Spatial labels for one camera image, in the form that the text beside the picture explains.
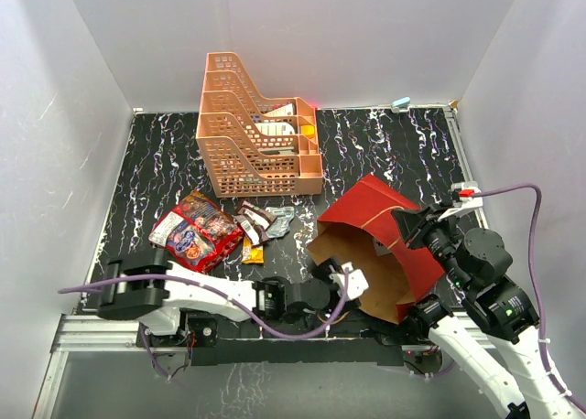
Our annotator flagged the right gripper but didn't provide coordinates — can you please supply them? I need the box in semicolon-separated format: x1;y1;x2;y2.
391;200;470;289

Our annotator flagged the red brown paper bag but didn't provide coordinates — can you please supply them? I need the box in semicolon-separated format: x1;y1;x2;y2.
308;175;443;324

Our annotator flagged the yellow snack packet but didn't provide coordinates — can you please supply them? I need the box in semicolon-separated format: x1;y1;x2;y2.
241;236;264;264

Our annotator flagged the red candy bag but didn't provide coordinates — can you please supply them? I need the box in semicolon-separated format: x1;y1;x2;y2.
148;189;244;274

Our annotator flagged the silver foil snack packet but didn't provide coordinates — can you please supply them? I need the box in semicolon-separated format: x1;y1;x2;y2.
266;206;295;239

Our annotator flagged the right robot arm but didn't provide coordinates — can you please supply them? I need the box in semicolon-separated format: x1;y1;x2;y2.
391;206;585;418

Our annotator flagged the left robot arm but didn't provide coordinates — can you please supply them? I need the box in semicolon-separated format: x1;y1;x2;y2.
97;249;355;345

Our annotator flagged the light blue eraser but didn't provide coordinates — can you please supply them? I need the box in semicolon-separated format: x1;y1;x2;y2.
391;97;411;113

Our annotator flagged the orange yellow round object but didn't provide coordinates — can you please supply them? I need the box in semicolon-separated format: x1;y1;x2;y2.
299;124;316;139

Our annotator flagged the white box in organizer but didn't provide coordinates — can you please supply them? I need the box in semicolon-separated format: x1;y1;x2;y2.
265;102;296;117

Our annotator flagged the peach plastic file organizer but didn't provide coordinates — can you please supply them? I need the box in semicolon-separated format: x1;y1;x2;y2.
196;52;323;198

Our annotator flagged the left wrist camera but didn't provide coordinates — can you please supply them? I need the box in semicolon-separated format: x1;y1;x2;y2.
329;262;369;301

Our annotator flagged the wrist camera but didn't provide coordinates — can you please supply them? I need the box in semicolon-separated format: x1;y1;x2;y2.
329;262;369;301
438;181;483;221

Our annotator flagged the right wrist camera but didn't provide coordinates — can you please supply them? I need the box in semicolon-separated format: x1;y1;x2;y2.
438;181;483;221

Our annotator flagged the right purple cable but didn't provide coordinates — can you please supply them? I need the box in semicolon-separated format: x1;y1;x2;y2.
473;182;586;415

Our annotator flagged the aluminium front rail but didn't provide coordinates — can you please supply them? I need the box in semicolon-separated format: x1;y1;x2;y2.
50;308;495;353

